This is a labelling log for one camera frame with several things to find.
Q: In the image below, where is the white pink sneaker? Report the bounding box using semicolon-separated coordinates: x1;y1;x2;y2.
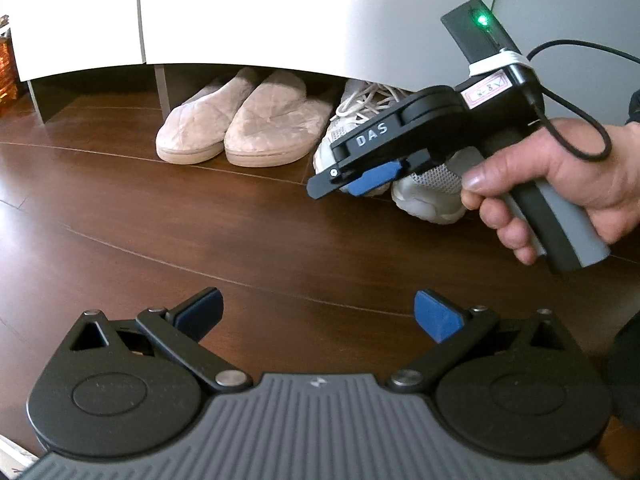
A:
312;79;410;174

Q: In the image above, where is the beige quilted slipper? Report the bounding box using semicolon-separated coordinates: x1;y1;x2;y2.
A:
224;70;337;168

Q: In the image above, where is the beige fuzzy slipper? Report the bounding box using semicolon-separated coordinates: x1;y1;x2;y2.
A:
155;67;260;166

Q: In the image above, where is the right hand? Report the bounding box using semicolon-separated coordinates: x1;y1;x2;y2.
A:
461;122;639;266

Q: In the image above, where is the white cabinet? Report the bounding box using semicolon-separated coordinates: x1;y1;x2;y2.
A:
0;0;640;126

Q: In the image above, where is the oil bottle front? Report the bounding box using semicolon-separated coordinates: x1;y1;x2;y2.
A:
0;14;21;107

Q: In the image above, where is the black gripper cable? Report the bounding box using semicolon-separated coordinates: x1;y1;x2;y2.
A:
519;38;640;163

